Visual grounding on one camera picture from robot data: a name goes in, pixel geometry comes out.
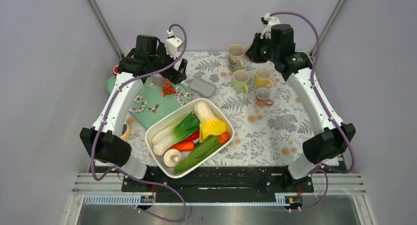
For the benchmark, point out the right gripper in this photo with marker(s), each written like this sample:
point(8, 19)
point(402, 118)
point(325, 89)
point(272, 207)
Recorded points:
point(253, 52)

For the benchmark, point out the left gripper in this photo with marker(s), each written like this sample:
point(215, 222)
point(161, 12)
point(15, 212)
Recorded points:
point(174, 75)

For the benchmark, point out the small orange mug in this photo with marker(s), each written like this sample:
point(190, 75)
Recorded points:
point(168, 88)

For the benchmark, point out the purple mug black handle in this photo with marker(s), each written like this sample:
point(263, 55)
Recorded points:
point(158, 80)

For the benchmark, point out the yellow mug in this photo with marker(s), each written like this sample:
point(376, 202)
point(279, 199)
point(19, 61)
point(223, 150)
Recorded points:
point(262, 78)

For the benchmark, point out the cream floral mug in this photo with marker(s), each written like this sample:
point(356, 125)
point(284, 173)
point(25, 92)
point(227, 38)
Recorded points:
point(235, 57)

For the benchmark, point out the light green mug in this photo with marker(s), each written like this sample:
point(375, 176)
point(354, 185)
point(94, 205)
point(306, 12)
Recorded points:
point(240, 81)

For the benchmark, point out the terracotta pink mug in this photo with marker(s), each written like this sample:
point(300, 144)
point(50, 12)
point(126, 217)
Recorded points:
point(263, 97)

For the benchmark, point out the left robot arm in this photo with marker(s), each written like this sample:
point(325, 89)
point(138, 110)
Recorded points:
point(150, 56)

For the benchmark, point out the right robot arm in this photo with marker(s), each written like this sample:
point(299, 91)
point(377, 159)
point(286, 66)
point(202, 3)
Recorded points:
point(331, 134)

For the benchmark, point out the red mug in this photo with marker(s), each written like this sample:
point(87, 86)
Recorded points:
point(115, 70)

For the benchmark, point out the grey sponge pad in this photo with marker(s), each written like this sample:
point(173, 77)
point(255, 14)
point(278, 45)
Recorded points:
point(202, 87)

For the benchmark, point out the green floral tray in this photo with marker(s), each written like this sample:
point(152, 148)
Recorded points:
point(149, 105)

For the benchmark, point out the napa cabbage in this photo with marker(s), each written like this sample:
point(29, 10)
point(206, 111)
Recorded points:
point(210, 125)

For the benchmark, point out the red chili pepper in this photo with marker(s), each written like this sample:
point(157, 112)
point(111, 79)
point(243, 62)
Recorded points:
point(193, 136)

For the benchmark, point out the bok choy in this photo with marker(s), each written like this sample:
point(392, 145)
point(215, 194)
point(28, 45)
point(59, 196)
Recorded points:
point(174, 133)

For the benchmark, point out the white rectangular basin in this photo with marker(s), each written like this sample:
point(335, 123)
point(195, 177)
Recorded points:
point(178, 115)

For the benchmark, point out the orange carrot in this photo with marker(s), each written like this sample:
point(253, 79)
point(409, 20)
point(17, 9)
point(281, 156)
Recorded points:
point(184, 146)

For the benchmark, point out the floral tablecloth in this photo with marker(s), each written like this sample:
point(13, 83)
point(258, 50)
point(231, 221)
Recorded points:
point(264, 136)

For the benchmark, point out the yellow tape roll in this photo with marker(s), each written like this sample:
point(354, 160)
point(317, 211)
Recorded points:
point(126, 131)

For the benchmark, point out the green cucumber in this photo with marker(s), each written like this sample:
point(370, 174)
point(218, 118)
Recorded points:
point(199, 154)

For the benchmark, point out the white mushroom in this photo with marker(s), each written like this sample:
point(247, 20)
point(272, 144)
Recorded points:
point(172, 158)

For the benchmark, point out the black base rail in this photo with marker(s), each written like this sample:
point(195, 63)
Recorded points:
point(261, 179)

